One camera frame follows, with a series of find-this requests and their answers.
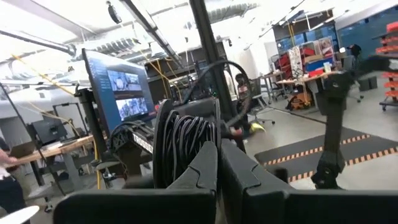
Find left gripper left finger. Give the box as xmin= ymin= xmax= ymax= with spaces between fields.
xmin=53 ymin=141 xmax=218 ymax=224

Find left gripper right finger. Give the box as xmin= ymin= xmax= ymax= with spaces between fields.
xmin=221 ymin=139 xmax=398 ymax=224

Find black cord spool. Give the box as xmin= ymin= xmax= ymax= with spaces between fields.
xmin=152 ymin=98 xmax=222 ymax=189

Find black mat yellow stripes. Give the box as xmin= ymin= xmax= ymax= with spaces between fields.
xmin=254 ymin=126 xmax=398 ymax=184

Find wooden workbench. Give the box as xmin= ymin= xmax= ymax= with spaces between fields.
xmin=6 ymin=135 xmax=97 ymax=194

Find orange shop vacuum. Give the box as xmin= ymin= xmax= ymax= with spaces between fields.
xmin=285 ymin=91 xmax=315 ymax=112

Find computer monitor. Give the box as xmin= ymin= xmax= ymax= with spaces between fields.
xmin=81 ymin=48 xmax=158 ymax=134

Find black cabinet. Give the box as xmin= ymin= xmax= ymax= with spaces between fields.
xmin=30 ymin=118 xmax=68 ymax=146

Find wooden desk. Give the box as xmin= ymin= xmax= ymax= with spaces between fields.
xmin=275 ymin=70 xmax=343 ymax=110

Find person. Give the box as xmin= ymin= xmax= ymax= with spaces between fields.
xmin=234 ymin=73 xmax=253 ymax=125
xmin=0 ymin=136 xmax=27 ymax=215

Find red parts bin rack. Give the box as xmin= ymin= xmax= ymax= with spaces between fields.
xmin=374 ymin=21 xmax=398 ymax=112

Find yellow cable tag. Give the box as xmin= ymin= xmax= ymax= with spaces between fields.
xmin=250 ymin=122 xmax=267 ymax=134

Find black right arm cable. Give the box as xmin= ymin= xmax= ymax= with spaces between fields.
xmin=183 ymin=60 xmax=253 ymax=127

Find yellow hanging cable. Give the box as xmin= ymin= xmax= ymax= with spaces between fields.
xmin=12 ymin=54 xmax=75 ymax=96

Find black aluminium table frame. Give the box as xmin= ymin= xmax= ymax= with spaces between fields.
xmin=189 ymin=0 xmax=246 ymax=153

